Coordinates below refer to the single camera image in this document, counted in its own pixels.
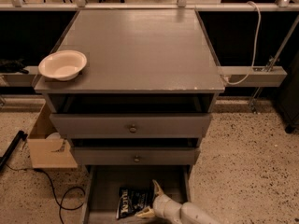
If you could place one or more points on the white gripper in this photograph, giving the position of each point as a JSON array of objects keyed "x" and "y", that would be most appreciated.
[{"x": 164, "y": 205}]

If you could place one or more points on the blue chip bag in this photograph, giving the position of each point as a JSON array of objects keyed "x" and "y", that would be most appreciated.
[{"x": 132, "y": 201}]

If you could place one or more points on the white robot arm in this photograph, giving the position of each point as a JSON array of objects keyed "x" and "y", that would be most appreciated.
[{"x": 192, "y": 214}]

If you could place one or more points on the bottom grey drawer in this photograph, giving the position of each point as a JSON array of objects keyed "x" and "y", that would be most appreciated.
[{"x": 102, "y": 192}]

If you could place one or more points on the grey drawer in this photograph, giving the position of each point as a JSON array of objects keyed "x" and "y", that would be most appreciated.
[
  {"x": 131, "y": 126},
  {"x": 135, "y": 156},
  {"x": 102, "y": 192}
]

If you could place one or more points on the middle grey drawer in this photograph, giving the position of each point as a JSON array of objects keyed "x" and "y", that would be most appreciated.
[{"x": 135, "y": 156}]

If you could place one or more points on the top grey drawer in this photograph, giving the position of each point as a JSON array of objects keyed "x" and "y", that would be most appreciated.
[{"x": 131, "y": 126}]

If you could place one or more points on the grey drawer cabinet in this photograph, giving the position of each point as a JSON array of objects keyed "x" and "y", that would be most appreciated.
[{"x": 138, "y": 62}]

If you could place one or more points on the cardboard box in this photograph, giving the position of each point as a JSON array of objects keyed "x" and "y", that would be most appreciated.
[{"x": 47, "y": 148}]

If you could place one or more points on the black bar on floor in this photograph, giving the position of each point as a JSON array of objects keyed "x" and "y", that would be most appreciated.
[{"x": 21, "y": 135}]

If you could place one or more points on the white bowl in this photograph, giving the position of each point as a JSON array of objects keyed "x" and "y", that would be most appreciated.
[{"x": 62, "y": 65}]

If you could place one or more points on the black cart at right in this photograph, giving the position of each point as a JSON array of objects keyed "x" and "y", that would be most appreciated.
[{"x": 288, "y": 96}]

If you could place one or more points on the metal frame rail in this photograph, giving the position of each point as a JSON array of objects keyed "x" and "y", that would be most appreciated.
[{"x": 256, "y": 76}]

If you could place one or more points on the black object on rail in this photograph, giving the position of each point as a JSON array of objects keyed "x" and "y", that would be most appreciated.
[{"x": 12, "y": 66}]

